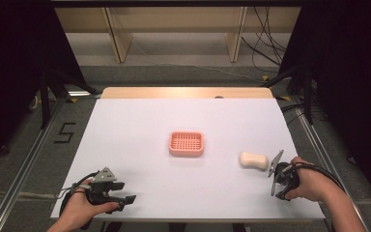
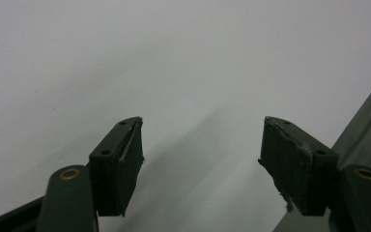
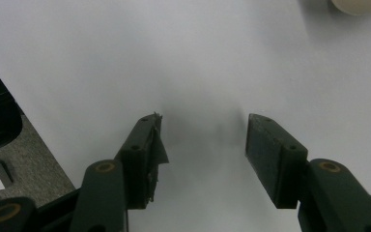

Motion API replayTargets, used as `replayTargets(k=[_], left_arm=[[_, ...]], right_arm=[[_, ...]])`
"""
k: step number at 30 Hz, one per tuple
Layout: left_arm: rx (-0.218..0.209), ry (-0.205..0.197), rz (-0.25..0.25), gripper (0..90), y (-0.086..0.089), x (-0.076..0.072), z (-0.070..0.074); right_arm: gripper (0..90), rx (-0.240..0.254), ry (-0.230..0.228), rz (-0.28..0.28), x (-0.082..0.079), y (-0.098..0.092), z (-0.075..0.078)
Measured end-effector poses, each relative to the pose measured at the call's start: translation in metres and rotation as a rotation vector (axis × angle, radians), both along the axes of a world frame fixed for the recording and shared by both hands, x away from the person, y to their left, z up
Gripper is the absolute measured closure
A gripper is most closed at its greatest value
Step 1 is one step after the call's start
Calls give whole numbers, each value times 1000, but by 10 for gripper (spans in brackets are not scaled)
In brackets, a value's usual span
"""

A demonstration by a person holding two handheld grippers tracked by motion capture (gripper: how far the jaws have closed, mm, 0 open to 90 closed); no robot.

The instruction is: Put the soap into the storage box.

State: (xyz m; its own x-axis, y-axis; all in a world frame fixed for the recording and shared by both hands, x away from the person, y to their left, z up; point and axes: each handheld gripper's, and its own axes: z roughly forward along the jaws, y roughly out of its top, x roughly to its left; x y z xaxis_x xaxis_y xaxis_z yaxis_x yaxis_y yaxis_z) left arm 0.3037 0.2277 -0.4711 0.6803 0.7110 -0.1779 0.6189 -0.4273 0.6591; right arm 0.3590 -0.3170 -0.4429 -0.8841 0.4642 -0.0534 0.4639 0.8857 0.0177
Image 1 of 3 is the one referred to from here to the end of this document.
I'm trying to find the light wooden shelf unit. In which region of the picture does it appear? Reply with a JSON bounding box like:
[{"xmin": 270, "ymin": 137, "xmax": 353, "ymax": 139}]
[{"xmin": 54, "ymin": 6, "xmax": 302, "ymax": 65}]

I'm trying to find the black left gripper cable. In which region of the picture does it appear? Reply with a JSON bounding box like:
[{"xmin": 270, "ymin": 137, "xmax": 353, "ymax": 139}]
[{"xmin": 58, "ymin": 171, "xmax": 99, "ymax": 230}]

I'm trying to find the metal floor rail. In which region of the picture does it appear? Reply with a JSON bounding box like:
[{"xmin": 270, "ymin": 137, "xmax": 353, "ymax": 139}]
[
  {"xmin": 291, "ymin": 96, "xmax": 370, "ymax": 232},
  {"xmin": 0, "ymin": 96, "xmax": 66, "ymax": 232}
]

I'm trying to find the cream soap bar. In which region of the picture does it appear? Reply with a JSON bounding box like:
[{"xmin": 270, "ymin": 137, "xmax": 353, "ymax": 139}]
[{"xmin": 239, "ymin": 151, "xmax": 270, "ymax": 171}]

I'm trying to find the white table sheet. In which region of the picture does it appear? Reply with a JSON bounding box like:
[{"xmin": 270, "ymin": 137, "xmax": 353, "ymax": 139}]
[{"xmin": 50, "ymin": 98, "xmax": 327, "ymax": 224}]

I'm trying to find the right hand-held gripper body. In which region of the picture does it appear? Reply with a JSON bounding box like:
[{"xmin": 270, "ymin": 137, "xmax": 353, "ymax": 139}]
[{"xmin": 268, "ymin": 149, "xmax": 300, "ymax": 195}]

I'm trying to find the black metal stand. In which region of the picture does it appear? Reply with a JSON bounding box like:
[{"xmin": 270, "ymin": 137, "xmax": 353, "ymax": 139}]
[
  {"xmin": 263, "ymin": 63, "xmax": 316, "ymax": 126},
  {"xmin": 38, "ymin": 67, "xmax": 101, "ymax": 131}
]

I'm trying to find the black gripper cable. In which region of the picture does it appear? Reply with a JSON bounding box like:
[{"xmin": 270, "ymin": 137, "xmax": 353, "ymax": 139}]
[
  {"xmin": 58, "ymin": 171, "xmax": 99, "ymax": 230},
  {"xmin": 293, "ymin": 161, "xmax": 347, "ymax": 194}
]

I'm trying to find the bundle of black cables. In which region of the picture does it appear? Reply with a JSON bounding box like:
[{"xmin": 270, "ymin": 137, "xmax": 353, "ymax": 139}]
[{"xmin": 241, "ymin": 6, "xmax": 288, "ymax": 74}]

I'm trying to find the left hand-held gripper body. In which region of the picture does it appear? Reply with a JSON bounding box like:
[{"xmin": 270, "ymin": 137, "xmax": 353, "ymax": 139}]
[{"xmin": 86, "ymin": 166, "xmax": 126, "ymax": 206}]

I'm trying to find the person's left hand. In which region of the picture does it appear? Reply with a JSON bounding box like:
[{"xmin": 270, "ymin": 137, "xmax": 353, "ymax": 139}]
[{"xmin": 56, "ymin": 179, "xmax": 121, "ymax": 228}]

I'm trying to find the white left gripper cable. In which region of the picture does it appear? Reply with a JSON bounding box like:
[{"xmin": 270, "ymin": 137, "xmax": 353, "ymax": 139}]
[{"xmin": 61, "ymin": 184, "xmax": 92, "ymax": 195}]

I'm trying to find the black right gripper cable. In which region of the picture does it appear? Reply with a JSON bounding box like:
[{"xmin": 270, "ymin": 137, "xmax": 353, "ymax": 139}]
[{"xmin": 293, "ymin": 161, "xmax": 347, "ymax": 194}]

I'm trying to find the pink soap dish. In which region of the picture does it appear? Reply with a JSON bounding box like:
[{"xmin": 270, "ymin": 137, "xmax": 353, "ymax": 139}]
[{"xmin": 168, "ymin": 130, "xmax": 206, "ymax": 159}]

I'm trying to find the person's right hand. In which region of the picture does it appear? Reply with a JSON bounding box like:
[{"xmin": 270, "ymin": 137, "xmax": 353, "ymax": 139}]
[{"xmin": 284, "ymin": 156, "xmax": 335, "ymax": 204}]

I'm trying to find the light wooden table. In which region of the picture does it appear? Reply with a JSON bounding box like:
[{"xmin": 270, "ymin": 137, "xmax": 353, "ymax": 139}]
[{"xmin": 100, "ymin": 86, "xmax": 274, "ymax": 100}]

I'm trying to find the black curtain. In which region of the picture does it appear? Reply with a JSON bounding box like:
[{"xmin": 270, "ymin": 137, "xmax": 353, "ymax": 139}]
[
  {"xmin": 277, "ymin": 0, "xmax": 371, "ymax": 206},
  {"xmin": 0, "ymin": 0, "xmax": 89, "ymax": 172}
]

